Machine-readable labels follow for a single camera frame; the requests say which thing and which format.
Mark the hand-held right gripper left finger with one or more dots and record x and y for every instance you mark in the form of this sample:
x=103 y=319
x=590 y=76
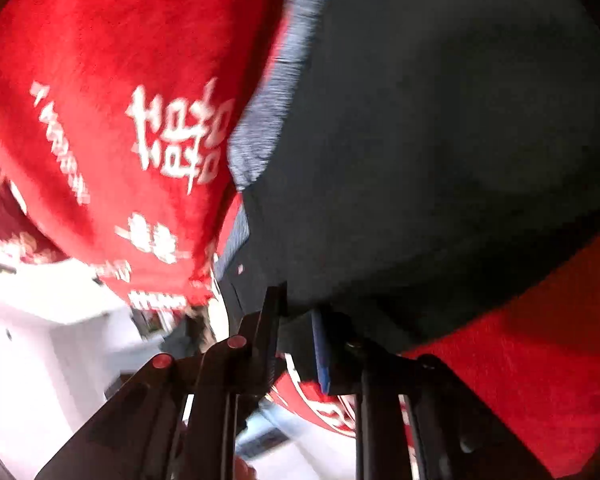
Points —
x=270 y=330

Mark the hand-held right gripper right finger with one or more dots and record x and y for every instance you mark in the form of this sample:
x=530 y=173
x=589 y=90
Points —
x=321 y=355

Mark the black pants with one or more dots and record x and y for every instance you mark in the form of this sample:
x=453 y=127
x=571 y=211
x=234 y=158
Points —
x=430 y=160

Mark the grey-blue floral cloth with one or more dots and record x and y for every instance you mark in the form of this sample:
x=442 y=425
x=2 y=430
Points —
x=260 y=125

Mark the red printed blanket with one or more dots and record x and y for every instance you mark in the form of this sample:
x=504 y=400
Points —
x=105 y=60

